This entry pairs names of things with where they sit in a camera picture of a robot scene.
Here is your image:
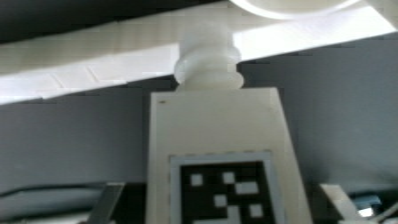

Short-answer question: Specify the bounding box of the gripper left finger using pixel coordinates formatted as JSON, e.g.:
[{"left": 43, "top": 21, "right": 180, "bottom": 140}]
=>
[{"left": 85, "top": 183, "right": 125, "bottom": 224}]

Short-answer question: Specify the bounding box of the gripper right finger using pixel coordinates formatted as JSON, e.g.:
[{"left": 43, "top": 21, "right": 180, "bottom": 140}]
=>
[{"left": 320, "top": 184, "right": 380, "bottom": 224}]

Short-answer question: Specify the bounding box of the white U-shaped fence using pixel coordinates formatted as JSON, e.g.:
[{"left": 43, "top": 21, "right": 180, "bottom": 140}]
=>
[{"left": 0, "top": 0, "right": 398, "bottom": 105}]

